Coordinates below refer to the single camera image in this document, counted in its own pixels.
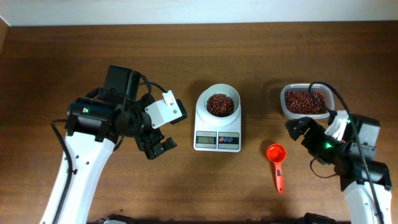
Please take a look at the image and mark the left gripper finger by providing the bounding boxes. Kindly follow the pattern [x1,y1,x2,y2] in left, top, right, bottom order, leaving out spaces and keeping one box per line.
[161,138,177,151]
[145,144,165,160]

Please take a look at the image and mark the orange measuring scoop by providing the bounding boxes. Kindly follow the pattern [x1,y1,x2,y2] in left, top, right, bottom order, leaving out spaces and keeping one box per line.
[266,144,287,194]

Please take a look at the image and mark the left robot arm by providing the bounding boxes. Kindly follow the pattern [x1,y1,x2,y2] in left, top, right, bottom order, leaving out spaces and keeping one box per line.
[41,65,187,223]

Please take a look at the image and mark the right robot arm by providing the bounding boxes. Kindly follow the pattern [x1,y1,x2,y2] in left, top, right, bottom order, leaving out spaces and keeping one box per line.
[285,110,392,223]

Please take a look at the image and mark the white digital kitchen scale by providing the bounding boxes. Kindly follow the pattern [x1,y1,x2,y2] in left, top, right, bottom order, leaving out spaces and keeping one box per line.
[193,96,243,152]

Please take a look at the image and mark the red beans in container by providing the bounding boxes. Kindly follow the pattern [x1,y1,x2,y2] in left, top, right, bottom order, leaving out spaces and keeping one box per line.
[285,91,327,114]

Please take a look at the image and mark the clear plastic container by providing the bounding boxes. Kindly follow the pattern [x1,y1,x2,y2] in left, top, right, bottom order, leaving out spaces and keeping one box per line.
[280,83,335,119]

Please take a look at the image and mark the red beans in bowl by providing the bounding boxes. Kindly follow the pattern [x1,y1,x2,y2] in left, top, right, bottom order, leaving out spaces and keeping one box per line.
[206,93,234,117]

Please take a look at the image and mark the white round bowl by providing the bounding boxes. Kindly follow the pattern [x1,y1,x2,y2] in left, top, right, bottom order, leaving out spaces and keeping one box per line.
[202,83,240,118]

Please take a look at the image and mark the left black cable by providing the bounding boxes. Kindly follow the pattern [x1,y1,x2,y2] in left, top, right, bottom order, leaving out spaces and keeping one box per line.
[50,74,167,224]

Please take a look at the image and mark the black cable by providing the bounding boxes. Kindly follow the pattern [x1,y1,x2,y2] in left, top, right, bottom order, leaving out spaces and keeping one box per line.
[308,81,386,224]
[50,74,167,224]

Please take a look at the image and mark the right black cable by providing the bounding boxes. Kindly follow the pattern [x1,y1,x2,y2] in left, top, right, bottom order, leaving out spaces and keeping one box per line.
[308,81,386,224]

